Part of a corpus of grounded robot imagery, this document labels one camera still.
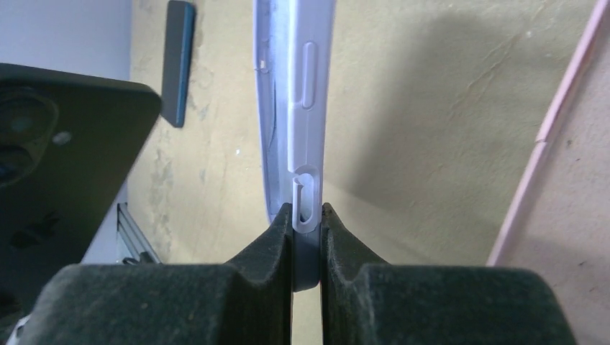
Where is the pink phone case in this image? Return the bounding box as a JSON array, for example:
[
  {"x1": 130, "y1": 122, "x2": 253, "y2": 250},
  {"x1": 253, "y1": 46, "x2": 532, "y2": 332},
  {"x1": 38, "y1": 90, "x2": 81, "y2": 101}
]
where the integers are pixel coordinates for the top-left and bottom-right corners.
[{"x1": 487, "y1": 1, "x2": 609, "y2": 344}]

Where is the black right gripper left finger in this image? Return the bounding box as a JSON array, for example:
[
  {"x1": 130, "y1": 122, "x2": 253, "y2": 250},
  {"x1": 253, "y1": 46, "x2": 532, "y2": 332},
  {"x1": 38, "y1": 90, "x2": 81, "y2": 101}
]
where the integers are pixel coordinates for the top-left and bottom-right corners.
[{"x1": 19, "y1": 204, "x2": 292, "y2": 344}]

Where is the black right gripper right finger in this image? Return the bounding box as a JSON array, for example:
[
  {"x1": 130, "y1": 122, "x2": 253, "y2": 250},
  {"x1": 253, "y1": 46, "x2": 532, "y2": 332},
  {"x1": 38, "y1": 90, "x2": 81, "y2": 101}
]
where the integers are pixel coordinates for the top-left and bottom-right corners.
[{"x1": 322, "y1": 203, "x2": 576, "y2": 344}]

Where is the black smartphone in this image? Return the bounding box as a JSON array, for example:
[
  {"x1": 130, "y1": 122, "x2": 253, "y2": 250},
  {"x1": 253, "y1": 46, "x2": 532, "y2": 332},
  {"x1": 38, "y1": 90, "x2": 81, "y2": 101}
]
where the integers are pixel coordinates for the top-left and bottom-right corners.
[
  {"x1": 1, "y1": 63, "x2": 161, "y2": 327},
  {"x1": 161, "y1": 1, "x2": 196, "y2": 128}
]

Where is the aluminium frame rail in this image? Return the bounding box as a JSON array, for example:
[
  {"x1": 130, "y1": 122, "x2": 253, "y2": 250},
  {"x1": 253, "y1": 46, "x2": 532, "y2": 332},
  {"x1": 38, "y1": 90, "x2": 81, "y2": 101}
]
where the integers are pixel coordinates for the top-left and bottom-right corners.
[{"x1": 117, "y1": 203, "x2": 162, "y2": 265}]

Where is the phone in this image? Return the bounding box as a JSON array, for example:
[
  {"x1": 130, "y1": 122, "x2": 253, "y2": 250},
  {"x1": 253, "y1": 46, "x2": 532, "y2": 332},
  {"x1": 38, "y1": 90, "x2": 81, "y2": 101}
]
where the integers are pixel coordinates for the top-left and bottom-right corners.
[{"x1": 253, "y1": 1, "x2": 336, "y2": 292}]

